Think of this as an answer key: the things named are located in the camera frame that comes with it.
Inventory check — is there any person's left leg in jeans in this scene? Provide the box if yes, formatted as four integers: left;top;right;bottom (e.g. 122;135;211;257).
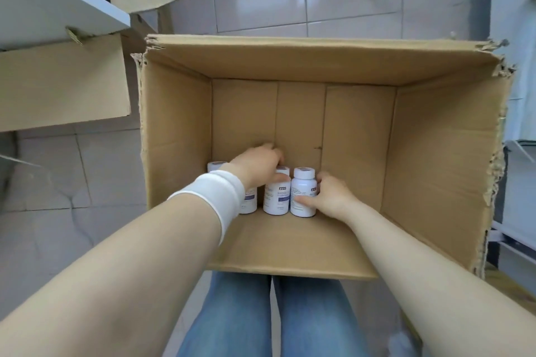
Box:
176;271;274;357

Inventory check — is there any person's left forearm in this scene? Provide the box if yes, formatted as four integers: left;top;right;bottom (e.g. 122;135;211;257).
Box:
0;193;228;357

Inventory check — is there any white wristband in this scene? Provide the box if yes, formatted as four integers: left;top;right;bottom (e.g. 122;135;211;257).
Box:
166;170;247;247

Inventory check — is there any large open cardboard box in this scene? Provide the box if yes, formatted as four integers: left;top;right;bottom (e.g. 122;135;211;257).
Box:
131;34;516;281

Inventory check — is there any person's right hand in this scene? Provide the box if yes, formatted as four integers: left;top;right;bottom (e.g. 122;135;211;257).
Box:
293;172;362;222

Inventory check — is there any white pill bottle blue label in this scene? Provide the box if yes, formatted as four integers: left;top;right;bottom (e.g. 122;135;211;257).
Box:
207;160;259;215
290;167;318;218
263;166;292;216

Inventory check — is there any person's leg in jeans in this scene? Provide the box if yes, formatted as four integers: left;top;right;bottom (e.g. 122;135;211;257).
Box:
176;271;274;357
272;275;374;357

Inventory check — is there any person's left hand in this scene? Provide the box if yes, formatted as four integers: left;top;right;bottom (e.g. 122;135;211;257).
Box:
217;143;286;193

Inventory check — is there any person's right leg in jeans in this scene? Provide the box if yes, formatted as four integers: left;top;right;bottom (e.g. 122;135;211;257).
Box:
272;275;374;357

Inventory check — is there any cardboard box with torn edge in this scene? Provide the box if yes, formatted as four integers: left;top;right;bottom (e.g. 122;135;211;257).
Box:
0;27;133;133

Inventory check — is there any person's right forearm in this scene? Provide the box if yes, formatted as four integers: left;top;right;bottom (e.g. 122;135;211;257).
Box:
343;202;536;357

